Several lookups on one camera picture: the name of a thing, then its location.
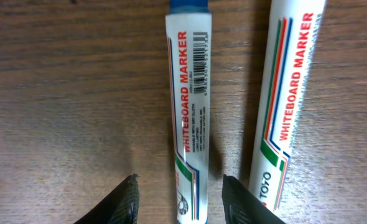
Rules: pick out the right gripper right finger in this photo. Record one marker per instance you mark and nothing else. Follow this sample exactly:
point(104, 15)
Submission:
point(242, 207)

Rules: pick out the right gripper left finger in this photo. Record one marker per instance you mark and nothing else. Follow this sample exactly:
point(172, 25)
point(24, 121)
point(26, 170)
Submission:
point(120, 206)

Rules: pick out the black whiteboard marker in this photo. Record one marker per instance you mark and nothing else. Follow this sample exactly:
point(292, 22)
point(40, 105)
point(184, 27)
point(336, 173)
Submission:
point(292, 35)

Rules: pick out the blue whiteboard marker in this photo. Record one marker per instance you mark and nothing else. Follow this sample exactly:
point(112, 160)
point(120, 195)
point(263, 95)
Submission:
point(188, 29)

